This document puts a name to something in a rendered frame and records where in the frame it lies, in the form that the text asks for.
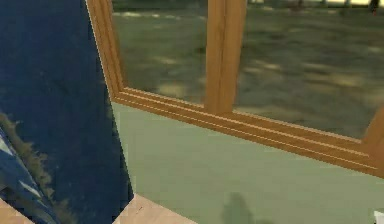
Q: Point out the dark blue curtain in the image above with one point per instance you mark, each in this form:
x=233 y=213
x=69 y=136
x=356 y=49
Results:
x=56 y=83

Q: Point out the wooden framed window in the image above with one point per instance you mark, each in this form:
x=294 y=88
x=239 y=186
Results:
x=224 y=60

